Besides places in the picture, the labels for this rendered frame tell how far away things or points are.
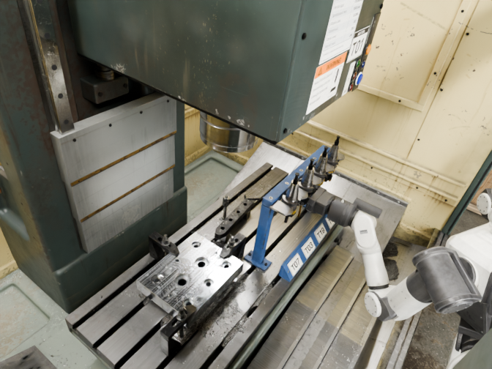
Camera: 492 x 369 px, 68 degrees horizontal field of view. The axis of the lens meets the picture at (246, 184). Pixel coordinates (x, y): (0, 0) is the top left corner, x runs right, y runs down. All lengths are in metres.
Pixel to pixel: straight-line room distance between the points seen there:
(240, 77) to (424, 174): 1.36
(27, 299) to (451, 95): 1.97
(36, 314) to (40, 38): 1.13
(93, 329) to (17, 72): 0.78
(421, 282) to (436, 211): 0.97
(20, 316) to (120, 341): 0.64
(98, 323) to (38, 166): 0.52
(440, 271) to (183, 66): 0.80
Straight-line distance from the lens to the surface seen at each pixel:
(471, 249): 1.16
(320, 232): 1.58
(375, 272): 1.31
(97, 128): 1.24
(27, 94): 1.15
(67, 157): 1.22
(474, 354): 0.65
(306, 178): 1.31
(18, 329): 1.79
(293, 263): 1.43
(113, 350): 1.27
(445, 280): 1.06
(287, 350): 1.45
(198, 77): 0.81
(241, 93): 0.75
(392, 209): 2.03
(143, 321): 1.31
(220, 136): 0.90
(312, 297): 1.57
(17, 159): 1.21
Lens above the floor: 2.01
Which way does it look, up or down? 38 degrees down
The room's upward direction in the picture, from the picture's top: 8 degrees clockwise
